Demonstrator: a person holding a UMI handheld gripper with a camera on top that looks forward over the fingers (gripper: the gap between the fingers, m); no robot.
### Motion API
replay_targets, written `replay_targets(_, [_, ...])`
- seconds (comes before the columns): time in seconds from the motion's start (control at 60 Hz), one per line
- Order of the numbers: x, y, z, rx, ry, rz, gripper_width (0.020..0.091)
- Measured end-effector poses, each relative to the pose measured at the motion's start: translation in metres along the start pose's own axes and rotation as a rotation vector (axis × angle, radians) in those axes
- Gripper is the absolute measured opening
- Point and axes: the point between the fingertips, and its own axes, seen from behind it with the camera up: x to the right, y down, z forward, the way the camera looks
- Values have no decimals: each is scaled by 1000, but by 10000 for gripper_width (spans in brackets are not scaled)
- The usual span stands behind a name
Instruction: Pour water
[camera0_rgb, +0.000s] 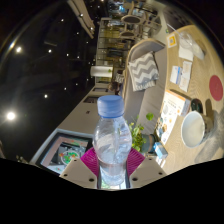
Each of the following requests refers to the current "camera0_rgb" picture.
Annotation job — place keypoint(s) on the yellow white card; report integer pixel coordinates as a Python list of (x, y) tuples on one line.
[(171, 40)]

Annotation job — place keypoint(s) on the green potted plant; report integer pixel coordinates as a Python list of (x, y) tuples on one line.
[(137, 135)]

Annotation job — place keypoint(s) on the clear blue-capped water bottle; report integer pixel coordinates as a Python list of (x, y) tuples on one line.
[(111, 140)]

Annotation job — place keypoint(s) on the person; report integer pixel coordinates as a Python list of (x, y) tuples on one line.
[(116, 85)]

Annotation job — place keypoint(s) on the group of ceiling spotlights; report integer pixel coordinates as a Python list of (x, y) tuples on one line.
[(11, 115)]

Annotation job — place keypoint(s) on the grey curved sofa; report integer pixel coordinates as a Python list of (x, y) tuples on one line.
[(148, 100)]

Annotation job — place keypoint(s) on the group of round-backed dining chairs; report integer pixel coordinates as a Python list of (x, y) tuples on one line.
[(131, 20)]

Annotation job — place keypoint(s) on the blue white tissue pack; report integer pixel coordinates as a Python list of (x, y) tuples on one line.
[(175, 75)]

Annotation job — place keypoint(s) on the flat round red coaster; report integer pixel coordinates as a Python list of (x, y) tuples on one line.
[(216, 87)]

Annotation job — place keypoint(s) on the printed white brochure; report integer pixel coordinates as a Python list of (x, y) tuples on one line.
[(166, 120)]

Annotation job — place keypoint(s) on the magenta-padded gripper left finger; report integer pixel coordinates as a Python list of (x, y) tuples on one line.
[(77, 171)]

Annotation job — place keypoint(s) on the large window with stickers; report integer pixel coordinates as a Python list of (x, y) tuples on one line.
[(66, 151)]

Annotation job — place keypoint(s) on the grey white chevron pillow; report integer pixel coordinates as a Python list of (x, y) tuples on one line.
[(143, 71)]

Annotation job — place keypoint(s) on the white and orange box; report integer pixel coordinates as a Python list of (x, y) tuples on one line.
[(181, 101)]

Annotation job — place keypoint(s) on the white paper sheet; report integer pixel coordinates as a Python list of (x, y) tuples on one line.
[(186, 76)]

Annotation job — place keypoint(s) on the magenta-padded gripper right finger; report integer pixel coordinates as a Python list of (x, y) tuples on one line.
[(147, 171)]

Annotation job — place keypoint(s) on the small blue white box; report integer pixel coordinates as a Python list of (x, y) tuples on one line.
[(160, 150)]

